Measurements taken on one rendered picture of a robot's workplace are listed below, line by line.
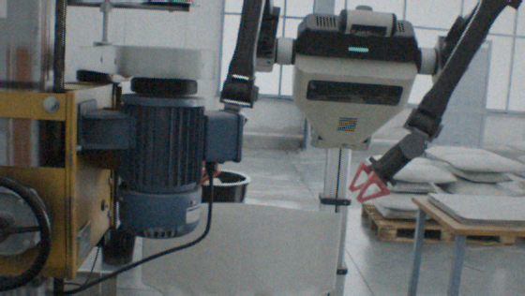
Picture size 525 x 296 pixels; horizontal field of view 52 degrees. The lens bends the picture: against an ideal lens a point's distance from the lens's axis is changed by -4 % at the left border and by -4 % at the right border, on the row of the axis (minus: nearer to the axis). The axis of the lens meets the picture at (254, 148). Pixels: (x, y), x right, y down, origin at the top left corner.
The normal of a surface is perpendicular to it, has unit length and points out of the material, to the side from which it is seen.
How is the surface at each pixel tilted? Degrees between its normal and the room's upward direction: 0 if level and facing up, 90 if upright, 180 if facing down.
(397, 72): 40
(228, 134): 90
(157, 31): 90
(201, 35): 90
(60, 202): 90
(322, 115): 130
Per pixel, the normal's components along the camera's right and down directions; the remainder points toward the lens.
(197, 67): 0.72, 0.16
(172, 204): 0.45, 0.19
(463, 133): 0.04, 0.15
